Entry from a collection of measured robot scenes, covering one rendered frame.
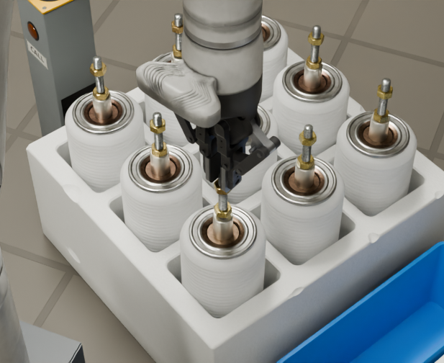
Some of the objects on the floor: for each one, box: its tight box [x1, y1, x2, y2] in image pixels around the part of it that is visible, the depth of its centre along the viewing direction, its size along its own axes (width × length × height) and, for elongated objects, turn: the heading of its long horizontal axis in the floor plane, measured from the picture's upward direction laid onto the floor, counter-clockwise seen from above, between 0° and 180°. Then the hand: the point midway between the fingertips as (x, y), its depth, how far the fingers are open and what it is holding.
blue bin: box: [276, 241, 444, 363], centre depth 127 cm, size 30×11×12 cm, turn 130°
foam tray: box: [26, 48, 444, 363], centre depth 139 cm, size 39×39×18 cm
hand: (222, 169), depth 108 cm, fingers closed
